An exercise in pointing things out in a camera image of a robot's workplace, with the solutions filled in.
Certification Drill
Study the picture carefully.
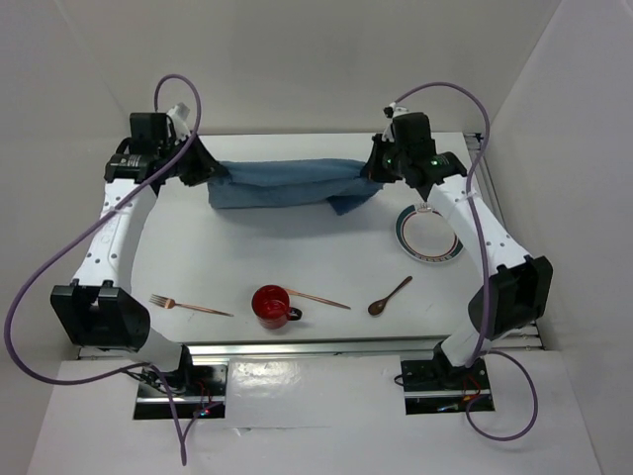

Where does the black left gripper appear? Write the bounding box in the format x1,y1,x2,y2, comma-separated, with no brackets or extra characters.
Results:
157,130,226,186

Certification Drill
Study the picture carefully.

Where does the blue cloth placemat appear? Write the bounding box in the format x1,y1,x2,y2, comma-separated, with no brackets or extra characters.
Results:
207,158,383,216

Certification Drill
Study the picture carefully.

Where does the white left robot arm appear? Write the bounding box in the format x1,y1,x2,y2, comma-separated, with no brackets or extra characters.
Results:
50,103,226,395

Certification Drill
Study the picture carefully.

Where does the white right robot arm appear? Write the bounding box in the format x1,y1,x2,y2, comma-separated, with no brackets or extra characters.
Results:
362,106,553,388

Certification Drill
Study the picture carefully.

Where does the white plate with green rim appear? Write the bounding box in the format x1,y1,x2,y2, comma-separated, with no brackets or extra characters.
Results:
395,203,464,264

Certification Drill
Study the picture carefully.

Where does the copper fork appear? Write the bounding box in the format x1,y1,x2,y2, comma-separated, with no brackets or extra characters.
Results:
149,294,232,317

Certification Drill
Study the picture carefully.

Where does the copper spoon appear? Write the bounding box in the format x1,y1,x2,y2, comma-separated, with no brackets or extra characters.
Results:
367,276,412,317

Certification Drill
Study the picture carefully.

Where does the copper knife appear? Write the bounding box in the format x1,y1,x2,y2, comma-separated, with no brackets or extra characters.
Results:
284,288,351,310

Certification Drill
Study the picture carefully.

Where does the red mug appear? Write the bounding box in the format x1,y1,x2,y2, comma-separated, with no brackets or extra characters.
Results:
251,285,303,331

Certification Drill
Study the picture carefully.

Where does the aluminium table edge rail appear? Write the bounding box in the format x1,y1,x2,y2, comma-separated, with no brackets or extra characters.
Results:
76,335,543,360

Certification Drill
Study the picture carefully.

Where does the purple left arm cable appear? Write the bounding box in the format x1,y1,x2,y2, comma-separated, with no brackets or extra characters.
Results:
3,73,203,467

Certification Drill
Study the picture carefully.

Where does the aluminium right side rail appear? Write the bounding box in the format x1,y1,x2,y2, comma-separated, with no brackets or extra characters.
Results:
463,133,544,351

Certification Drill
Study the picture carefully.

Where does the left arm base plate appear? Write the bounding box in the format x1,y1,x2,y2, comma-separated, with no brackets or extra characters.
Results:
132,364,228,421

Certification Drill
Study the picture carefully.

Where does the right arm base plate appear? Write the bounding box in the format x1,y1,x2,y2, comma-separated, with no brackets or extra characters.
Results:
394,360,495,416

